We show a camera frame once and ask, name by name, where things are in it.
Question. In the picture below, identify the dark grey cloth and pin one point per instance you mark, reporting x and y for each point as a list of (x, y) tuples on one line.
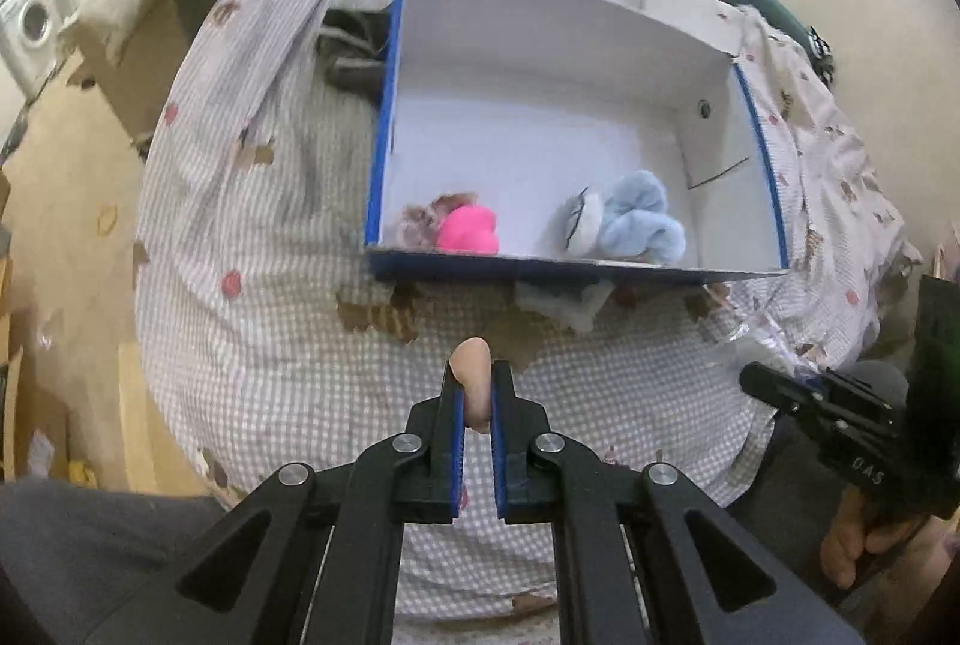
[(352, 56)]

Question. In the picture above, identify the peach sock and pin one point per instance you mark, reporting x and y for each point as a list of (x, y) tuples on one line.
[(474, 382)]

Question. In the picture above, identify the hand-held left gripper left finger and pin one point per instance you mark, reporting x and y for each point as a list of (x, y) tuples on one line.
[(457, 457)]

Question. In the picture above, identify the person's right leg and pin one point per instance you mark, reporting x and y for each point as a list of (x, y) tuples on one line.
[(787, 495)]

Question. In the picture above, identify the clear plastic wrapper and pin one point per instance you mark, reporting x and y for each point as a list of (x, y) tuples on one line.
[(757, 341)]

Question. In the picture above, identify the black white patterned item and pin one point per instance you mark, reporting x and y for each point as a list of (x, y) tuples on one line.
[(821, 49)]

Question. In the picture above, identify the pink sock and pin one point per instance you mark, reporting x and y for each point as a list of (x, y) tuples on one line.
[(469, 230)]

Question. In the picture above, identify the blue white cardboard box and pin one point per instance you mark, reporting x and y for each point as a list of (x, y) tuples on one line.
[(525, 150)]

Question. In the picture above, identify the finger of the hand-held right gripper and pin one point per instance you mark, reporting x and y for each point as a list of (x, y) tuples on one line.
[(780, 388)]

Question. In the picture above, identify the beige brown patterned sock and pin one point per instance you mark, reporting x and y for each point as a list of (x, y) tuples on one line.
[(421, 217)]

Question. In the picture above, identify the brown cardboard box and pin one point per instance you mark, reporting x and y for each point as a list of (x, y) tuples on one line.
[(131, 82)]

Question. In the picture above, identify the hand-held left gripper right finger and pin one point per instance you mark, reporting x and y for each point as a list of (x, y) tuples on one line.
[(499, 465)]

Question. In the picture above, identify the person's leg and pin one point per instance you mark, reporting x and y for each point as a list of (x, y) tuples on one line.
[(787, 495), (75, 547)]

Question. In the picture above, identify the person's right hand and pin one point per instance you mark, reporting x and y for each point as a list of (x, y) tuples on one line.
[(847, 540)]

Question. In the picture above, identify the light blue fluffy sock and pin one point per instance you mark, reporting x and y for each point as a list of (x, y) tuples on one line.
[(641, 217), (562, 304)]

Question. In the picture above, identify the white sock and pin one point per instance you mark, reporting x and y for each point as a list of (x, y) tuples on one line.
[(583, 217)]

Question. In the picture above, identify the white washing machine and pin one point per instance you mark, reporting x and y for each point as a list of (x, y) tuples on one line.
[(30, 26)]

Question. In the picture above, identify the light wooden bed rail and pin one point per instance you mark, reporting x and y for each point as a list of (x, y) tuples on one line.
[(142, 420)]

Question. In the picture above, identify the person's left leg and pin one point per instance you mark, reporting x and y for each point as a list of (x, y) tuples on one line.
[(75, 547)]

